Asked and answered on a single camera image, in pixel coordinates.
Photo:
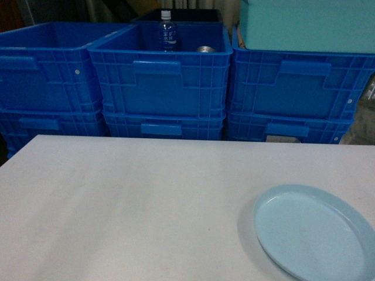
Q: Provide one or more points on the blue crate top left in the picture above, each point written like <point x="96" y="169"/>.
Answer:
<point x="47" y="67"/>

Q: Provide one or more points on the blue crate bottom middle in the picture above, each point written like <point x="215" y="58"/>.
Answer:
<point x="164" y="127"/>

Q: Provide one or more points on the teal foam box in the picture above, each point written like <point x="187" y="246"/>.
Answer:
<point x="308" y="26"/>

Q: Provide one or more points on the blue crate top right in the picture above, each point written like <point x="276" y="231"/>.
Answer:
<point x="297" y="84"/>

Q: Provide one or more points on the blue crate bottom left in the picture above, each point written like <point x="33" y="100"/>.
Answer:
<point x="19" y="127"/>

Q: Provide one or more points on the blue crate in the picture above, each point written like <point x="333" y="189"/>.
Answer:
<point x="258" y="127"/>
<point x="297" y="84"/>
<point x="47" y="67"/>
<point x="137" y="77"/>
<point x="19" y="127"/>
<point x="164" y="127"/>

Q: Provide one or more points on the blue crate bottom right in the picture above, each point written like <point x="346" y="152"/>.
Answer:
<point x="258" y="127"/>

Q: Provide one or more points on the clear water bottle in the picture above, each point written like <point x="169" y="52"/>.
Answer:
<point x="167" y="32"/>

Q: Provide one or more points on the metal round can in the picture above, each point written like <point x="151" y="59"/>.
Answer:
<point x="205" y="49"/>

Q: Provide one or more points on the light blue oval tray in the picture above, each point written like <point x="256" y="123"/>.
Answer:
<point x="314" y="235"/>

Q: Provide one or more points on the blue crate top middle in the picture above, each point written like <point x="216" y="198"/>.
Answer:
<point x="137" y="77"/>

